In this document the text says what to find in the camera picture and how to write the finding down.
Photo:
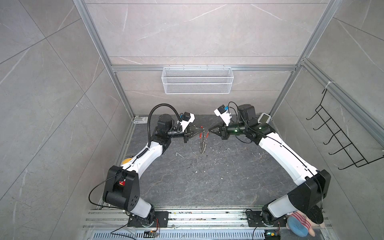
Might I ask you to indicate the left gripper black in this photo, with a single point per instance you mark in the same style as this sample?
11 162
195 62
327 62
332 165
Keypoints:
187 133

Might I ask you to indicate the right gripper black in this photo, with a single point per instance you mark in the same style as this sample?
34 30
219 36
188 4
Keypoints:
223 132

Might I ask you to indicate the grey key organizer red handle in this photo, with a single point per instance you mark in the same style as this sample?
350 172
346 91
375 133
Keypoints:
203 139

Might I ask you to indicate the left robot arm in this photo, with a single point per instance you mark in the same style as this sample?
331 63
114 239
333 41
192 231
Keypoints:
122 187

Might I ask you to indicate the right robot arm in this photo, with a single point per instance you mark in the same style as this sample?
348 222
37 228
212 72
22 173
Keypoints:
311 184

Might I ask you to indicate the white digital timer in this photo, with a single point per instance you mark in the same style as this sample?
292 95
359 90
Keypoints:
264 118

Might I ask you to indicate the yellow plush toy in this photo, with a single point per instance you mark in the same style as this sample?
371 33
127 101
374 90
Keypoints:
126 161

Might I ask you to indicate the boy plush doll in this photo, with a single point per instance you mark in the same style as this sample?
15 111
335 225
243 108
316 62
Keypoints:
301 225

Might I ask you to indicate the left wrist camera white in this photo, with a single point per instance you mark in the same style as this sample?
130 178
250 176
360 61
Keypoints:
185 119

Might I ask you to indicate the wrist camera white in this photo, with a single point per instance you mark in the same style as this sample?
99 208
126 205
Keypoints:
185 119
224 114

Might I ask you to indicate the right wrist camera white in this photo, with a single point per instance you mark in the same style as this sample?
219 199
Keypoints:
224 114

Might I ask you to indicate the white wire mesh basket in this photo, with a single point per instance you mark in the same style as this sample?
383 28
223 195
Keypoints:
197 80

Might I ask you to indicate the white corner bracket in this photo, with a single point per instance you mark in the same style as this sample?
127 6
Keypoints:
140 120

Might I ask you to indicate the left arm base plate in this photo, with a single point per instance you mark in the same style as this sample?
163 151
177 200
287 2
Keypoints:
155 219

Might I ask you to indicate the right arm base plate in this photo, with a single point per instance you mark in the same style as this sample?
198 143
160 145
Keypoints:
260 219

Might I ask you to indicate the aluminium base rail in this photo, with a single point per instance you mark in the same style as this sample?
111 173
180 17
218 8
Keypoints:
185 223

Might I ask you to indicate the black wire hook rack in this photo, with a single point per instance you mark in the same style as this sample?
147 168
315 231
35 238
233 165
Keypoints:
339 137

